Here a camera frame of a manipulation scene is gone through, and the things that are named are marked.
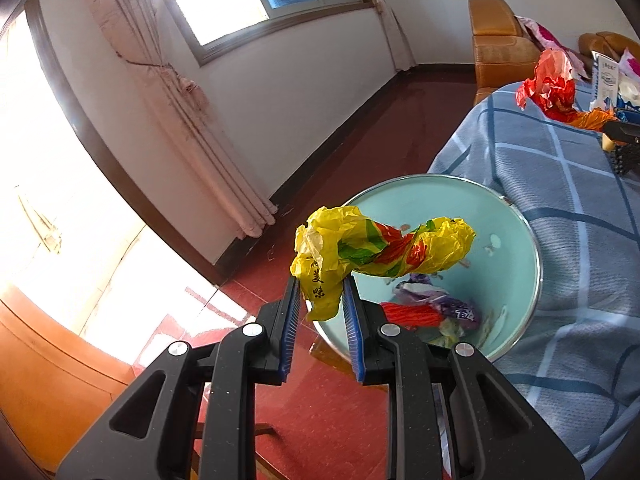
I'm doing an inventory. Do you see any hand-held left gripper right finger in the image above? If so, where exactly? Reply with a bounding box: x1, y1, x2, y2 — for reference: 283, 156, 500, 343
342, 276, 586, 480

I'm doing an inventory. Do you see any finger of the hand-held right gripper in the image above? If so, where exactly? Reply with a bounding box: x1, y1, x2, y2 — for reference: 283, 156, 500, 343
602, 121, 640, 147

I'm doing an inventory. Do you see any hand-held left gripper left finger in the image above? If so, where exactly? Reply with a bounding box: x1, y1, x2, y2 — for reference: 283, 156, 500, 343
56, 276, 302, 480

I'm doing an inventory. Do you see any black knobby scrubber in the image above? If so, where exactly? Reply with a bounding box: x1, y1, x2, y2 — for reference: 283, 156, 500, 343
611, 144, 640, 181

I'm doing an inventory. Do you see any red foil wrapper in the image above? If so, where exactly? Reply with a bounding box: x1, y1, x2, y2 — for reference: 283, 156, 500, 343
380, 301, 448, 333

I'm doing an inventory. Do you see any yellow red plastic bag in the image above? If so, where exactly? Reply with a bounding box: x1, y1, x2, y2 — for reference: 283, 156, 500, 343
290, 205, 477, 322

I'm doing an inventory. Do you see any white yellow plastic bag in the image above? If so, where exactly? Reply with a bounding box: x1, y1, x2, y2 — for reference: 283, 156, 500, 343
430, 317, 481, 348

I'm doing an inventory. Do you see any purple foil wrapper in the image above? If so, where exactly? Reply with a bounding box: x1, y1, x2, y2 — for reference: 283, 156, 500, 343
392, 272, 481, 331

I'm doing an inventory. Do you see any light blue trash bin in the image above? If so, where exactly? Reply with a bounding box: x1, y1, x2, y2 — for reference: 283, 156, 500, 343
312, 174, 543, 363

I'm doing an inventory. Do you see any tall white milk carton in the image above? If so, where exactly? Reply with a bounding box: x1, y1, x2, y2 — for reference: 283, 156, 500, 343
590, 51, 621, 111

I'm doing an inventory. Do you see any brown leather sofa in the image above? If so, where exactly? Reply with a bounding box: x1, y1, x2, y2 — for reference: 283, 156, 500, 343
579, 31, 640, 56

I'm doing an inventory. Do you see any blue plaid tablecloth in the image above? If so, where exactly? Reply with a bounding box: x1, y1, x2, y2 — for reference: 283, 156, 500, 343
429, 77, 640, 466

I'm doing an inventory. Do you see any brown leather armchair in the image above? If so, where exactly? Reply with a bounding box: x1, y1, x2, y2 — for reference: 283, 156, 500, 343
468, 0, 546, 106

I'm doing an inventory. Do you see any pink tied curtain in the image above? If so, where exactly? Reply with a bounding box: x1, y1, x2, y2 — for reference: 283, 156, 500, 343
350, 0, 416, 72
80, 0, 278, 241

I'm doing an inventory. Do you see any orange wooden door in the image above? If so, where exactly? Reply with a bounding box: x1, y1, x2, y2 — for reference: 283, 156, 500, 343
0, 285, 136, 476

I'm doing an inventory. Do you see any sliding glass window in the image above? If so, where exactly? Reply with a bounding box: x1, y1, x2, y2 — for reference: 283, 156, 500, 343
160, 0, 376, 68

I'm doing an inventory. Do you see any dark brown door frame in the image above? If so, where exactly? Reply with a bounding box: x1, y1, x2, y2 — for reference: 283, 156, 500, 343
25, 0, 221, 286

